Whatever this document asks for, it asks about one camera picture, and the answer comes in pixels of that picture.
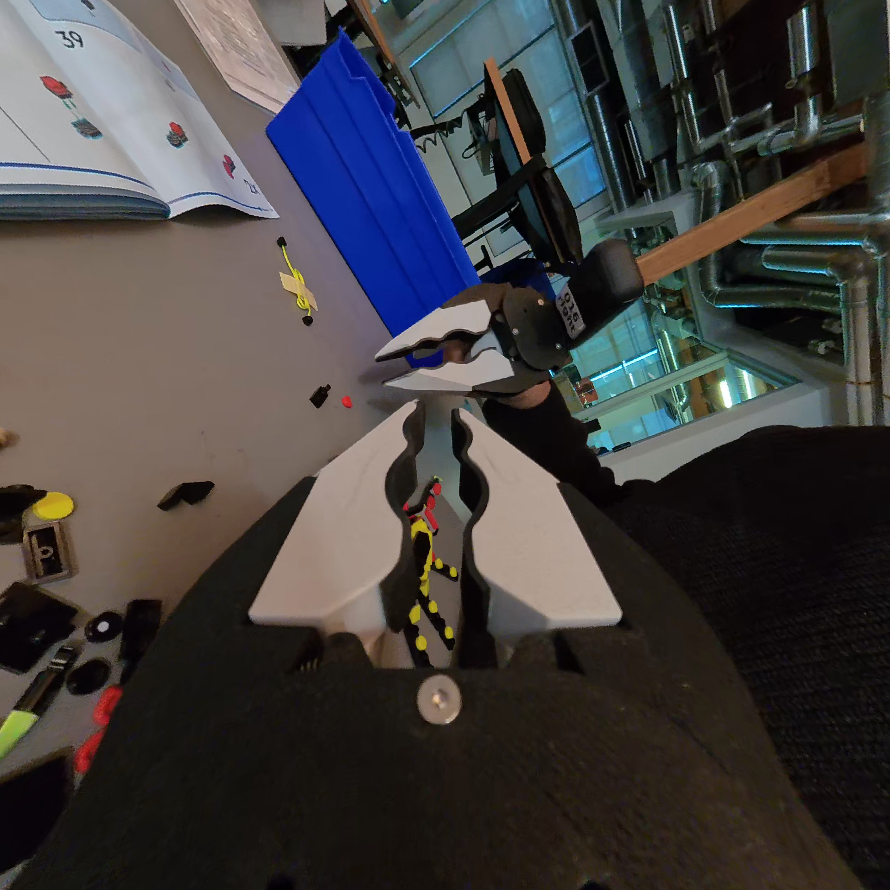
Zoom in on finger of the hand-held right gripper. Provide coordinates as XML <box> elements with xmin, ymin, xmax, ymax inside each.
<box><xmin>381</xmin><ymin>346</ymin><xmax>550</xmax><ymax>402</ymax></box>
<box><xmin>374</xmin><ymin>284</ymin><xmax>515</xmax><ymax>364</ymax></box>

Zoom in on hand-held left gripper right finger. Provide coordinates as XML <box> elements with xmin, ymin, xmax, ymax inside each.
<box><xmin>452</xmin><ymin>409</ymin><xmax>623</xmax><ymax>661</ymax></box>

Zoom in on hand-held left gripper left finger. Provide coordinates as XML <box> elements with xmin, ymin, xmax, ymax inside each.
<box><xmin>248</xmin><ymin>400</ymin><xmax>426</xmax><ymax>661</ymax></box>

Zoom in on lego spider model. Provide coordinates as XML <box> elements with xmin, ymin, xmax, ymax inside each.
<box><xmin>403</xmin><ymin>476</ymin><xmax>461</xmax><ymax>672</ymax></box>

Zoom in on lego instruction booklet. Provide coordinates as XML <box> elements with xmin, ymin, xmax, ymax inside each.
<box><xmin>0</xmin><ymin>0</ymin><xmax>280</xmax><ymax>222</ymax></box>

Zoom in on person's right forearm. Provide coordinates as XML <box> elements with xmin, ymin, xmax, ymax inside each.
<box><xmin>480</xmin><ymin>389</ymin><xmax>627</xmax><ymax>509</ymax></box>

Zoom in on pile of loose lego pieces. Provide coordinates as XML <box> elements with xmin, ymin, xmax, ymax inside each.
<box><xmin>0</xmin><ymin>427</ymin><xmax>216</xmax><ymax>870</ymax></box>

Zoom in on person's right hand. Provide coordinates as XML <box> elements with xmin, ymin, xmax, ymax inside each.
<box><xmin>485</xmin><ymin>377</ymin><xmax>552</xmax><ymax>409</ymax></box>

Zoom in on blue plastic bin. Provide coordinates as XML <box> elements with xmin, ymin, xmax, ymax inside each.
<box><xmin>266</xmin><ymin>31</ymin><xmax>557</xmax><ymax>369</ymax></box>

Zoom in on wooden beam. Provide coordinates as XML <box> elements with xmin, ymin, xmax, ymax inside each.
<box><xmin>636</xmin><ymin>142</ymin><xmax>870</xmax><ymax>286</ymax></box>

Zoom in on metal ventilation ducts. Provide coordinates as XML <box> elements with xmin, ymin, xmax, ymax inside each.
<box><xmin>556</xmin><ymin>0</ymin><xmax>890</xmax><ymax>425</ymax></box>

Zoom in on yellow elastic cord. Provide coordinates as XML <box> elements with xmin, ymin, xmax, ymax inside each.
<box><xmin>277</xmin><ymin>236</ymin><xmax>315</xmax><ymax>326</ymax></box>

